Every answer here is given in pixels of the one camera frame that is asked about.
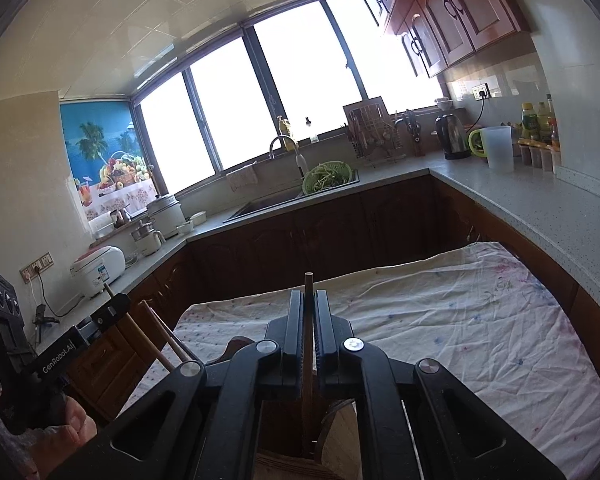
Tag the white floral tablecloth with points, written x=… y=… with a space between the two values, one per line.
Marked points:
x=455 y=320

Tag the white steamer pot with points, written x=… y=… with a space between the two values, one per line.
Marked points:
x=166 y=215

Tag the dark sauce bottle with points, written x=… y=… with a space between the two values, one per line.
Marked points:
x=554 y=130

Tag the white dish towel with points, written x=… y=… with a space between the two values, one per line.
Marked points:
x=242 y=175

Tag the green colander with vegetables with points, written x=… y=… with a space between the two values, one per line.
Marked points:
x=328 y=177

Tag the green plastic cup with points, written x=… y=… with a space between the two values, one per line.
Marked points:
x=476 y=142

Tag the small white electric cooker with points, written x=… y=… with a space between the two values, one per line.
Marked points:
x=147 y=241

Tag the metal dish rack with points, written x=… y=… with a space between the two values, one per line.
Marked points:
x=375 y=130

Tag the kitchen sink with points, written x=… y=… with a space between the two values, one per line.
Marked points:
x=275 y=205

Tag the clear oil bottle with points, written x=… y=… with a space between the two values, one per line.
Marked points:
x=543 y=119

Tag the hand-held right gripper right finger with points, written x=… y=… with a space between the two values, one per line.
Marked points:
x=326 y=332

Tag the yellow green bottle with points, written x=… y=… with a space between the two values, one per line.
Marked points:
x=530 y=121

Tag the white rice cooker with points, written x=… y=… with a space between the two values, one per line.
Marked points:
x=100 y=267

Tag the wooden utensil holder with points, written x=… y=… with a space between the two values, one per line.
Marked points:
x=340 y=440

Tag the yellow soap bottle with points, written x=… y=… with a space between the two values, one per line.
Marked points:
x=282 y=125

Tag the wooden upper cabinets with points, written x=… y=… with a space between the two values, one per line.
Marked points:
x=440 y=10

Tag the wall outlet with plug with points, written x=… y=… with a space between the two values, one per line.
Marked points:
x=480 y=91

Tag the tropical beach wall poster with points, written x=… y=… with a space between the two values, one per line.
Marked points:
x=102 y=160

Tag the small steel pot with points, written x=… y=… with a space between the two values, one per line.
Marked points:
x=119 y=217

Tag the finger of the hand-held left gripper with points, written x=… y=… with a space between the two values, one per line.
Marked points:
x=111 y=310

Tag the steel electric kettle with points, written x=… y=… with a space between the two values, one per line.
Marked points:
x=452 y=136

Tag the chrome kitchen faucet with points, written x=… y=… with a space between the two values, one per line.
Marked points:
x=280 y=139

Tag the person's left hand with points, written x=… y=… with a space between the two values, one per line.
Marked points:
x=67 y=425

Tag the dark carved wooden chopstick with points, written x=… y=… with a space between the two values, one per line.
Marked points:
x=308 y=310

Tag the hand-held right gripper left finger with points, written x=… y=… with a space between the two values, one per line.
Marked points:
x=294 y=330

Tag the wall power outlet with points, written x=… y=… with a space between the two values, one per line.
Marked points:
x=37 y=265

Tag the small dark capped bottle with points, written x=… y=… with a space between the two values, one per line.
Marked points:
x=308 y=121

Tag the white plastic pitcher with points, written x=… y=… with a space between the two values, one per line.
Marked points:
x=498 y=149

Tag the knife block with scissors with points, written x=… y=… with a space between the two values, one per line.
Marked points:
x=412 y=130

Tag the wooden base cabinets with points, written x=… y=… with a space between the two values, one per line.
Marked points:
x=380 y=225

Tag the large kitchen window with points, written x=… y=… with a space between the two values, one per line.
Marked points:
x=290 y=85

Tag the grey speckled countertop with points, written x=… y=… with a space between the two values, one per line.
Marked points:
x=530 y=195

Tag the row of spice jars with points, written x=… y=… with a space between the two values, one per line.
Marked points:
x=537 y=156

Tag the white bowl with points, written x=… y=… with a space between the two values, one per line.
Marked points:
x=198 y=217
x=185 y=228

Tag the small black tripod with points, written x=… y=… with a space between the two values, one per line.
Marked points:
x=42 y=317

